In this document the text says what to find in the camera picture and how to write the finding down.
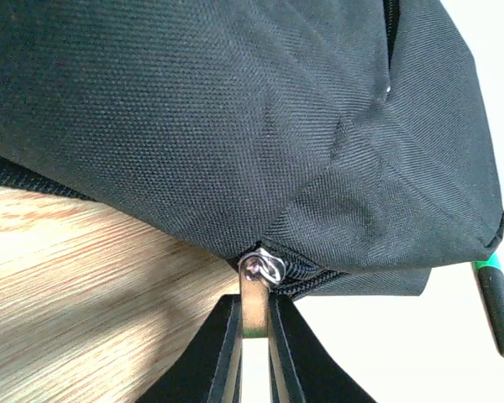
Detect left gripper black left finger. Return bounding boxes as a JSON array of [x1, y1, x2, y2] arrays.
[[137, 295, 243, 403]]

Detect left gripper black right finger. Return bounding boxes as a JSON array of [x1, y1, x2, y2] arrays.
[[268, 294, 375, 403]]

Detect black student bag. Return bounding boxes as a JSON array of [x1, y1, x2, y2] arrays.
[[0, 1, 504, 298]]

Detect blue capped marker pen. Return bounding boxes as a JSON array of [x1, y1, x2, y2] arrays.
[[471, 252, 504, 359]]

